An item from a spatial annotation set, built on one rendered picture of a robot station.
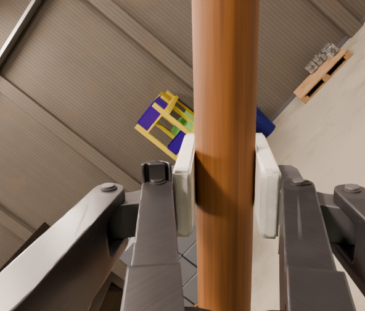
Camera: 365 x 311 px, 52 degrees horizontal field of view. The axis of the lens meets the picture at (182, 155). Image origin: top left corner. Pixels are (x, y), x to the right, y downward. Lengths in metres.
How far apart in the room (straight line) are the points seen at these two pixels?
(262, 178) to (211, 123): 0.04
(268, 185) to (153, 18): 7.84
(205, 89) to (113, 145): 8.27
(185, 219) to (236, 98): 0.06
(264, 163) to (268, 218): 0.02
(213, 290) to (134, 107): 7.96
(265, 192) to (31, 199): 9.44
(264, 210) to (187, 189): 0.03
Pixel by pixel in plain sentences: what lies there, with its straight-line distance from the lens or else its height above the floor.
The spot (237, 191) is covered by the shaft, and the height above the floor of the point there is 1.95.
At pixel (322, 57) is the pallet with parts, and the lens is 7.78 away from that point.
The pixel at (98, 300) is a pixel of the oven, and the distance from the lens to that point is 1.99.
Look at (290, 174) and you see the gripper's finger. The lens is 0.18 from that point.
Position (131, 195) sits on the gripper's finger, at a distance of 0.15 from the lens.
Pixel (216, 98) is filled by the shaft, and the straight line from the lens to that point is 0.17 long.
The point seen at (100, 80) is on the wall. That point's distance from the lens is 8.24.
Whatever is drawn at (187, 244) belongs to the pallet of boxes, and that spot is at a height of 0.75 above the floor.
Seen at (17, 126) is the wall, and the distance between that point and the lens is 9.13.
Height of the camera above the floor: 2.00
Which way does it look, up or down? 7 degrees down
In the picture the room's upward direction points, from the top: 51 degrees counter-clockwise
